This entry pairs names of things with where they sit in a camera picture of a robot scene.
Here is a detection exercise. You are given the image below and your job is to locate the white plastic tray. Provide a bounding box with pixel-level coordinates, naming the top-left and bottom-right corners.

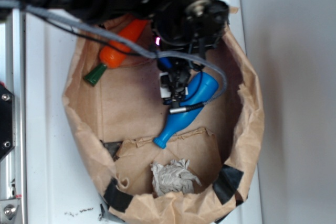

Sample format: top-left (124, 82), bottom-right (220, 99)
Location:
top-left (25, 0), bottom-right (264, 224)

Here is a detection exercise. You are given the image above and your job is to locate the black metal bracket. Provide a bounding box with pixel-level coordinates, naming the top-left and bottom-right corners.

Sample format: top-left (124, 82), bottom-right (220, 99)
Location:
top-left (0, 82), bottom-right (14, 161)

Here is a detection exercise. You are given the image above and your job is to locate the brown paper bag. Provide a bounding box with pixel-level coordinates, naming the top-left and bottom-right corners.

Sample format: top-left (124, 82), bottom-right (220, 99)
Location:
top-left (62, 27), bottom-right (265, 223)

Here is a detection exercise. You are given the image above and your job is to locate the orange toy carrot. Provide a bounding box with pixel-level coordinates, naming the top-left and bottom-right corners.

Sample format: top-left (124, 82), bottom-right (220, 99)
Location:
top-left (83, 19), bottom-right (148, 87)

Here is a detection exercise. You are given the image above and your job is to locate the aluminium frame rail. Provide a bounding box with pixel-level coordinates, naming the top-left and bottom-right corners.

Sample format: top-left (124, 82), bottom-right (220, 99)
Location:
top-left (1, 9), bottom-right (28, 223)

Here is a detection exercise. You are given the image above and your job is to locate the blue toy bottle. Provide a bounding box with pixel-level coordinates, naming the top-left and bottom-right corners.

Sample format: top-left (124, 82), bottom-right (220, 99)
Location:
top-left (153, 72), bottom-right (219, 148)

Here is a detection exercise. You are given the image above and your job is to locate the crumpled white paper towel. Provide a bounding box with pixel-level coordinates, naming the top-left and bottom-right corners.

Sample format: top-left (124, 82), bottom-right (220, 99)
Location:
top-left (150, 158), bottom-right (202, 197)

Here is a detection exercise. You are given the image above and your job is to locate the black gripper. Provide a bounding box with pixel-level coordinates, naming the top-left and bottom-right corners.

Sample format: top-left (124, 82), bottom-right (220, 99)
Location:
top-left (152, 0), bottom-right (229, 51)

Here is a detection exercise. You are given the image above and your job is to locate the grey braided cable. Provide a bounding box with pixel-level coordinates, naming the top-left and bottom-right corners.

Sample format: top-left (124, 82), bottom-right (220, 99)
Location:
top-left (0, 0), bottom-right (228, 114)

